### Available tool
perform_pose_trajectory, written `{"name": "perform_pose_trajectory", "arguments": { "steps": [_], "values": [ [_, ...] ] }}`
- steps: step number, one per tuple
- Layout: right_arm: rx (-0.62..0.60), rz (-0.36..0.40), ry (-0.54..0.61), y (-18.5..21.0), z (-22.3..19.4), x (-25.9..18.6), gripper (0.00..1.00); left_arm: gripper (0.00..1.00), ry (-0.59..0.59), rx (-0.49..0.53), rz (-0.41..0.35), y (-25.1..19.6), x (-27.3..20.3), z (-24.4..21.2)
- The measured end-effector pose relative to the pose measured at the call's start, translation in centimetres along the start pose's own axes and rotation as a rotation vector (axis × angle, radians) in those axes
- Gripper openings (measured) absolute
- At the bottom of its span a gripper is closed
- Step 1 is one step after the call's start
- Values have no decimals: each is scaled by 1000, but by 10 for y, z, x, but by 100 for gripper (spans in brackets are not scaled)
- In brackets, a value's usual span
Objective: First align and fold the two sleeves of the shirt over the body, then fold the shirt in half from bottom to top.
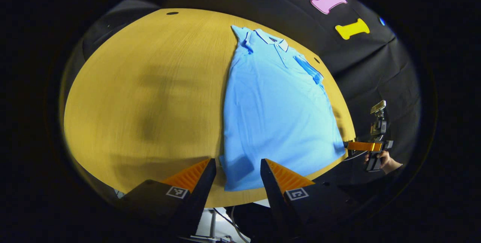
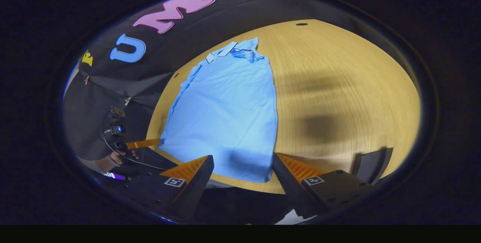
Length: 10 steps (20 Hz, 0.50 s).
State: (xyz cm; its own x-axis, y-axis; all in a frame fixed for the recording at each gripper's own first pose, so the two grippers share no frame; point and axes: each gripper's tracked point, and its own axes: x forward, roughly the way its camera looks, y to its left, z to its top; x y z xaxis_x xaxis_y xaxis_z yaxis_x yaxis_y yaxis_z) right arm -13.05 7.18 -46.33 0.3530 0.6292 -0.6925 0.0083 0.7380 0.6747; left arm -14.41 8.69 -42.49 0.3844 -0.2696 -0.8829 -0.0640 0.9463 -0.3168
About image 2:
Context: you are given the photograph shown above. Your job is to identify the person's white shirt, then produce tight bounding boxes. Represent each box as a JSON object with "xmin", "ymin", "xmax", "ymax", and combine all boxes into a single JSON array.
[{"xmin": 276, "ymin": 208, "xmax": 314, "ymax": 225}]

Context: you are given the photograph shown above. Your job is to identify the black chair back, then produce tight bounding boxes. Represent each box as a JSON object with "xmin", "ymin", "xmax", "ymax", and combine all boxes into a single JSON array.
[{"xmin": 351, "ymin": 147, "xmax": 394, "ymax": 185}]

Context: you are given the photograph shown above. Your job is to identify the black backdrop cloth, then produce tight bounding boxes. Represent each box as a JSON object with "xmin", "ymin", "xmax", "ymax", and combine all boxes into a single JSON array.
[{"xmin": 62, "ymin": 0, "xmax": 339, "ymax": 161}]

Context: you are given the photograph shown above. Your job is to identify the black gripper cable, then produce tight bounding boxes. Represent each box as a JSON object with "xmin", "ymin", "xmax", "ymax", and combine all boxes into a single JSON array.
[{"xmin": 100, "ymin": 108, "xmax": 169, "ymax": 171}]

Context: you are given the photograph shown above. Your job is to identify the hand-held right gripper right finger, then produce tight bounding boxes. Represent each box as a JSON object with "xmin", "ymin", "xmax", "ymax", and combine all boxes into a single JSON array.
[{"xmin": 271, "ymin": 153, "xmax": 374, "ymax": 220}]

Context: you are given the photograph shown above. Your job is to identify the light blue T-shirt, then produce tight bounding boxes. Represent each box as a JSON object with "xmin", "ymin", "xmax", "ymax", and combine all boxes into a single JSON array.
[{"xmin": 158, "ymin": 37, "xmax": 278, "ymax": 183}]

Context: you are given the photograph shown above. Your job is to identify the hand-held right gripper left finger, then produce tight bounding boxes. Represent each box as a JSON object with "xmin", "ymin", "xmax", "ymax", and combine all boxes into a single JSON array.
[{"xmin": 122, "ymin": 155, "xmax": 215, "ymax": 224}]

